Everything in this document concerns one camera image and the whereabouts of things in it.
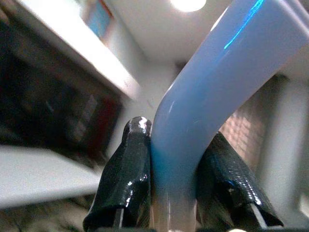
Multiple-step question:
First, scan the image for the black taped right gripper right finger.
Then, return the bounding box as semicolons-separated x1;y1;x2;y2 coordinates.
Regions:
197;131;284;229

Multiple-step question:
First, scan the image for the light blue broom handle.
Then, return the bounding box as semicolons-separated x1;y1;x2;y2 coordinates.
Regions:
150;0;309;230

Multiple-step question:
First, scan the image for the round white ceiling lamp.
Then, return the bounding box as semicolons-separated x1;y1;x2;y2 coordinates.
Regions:
170;0;208;13

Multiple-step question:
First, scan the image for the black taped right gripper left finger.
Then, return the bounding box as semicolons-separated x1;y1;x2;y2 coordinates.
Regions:
83;116;153;232

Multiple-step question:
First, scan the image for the blue and red wall poster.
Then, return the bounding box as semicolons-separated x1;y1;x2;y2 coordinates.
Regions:
85;0;114;41

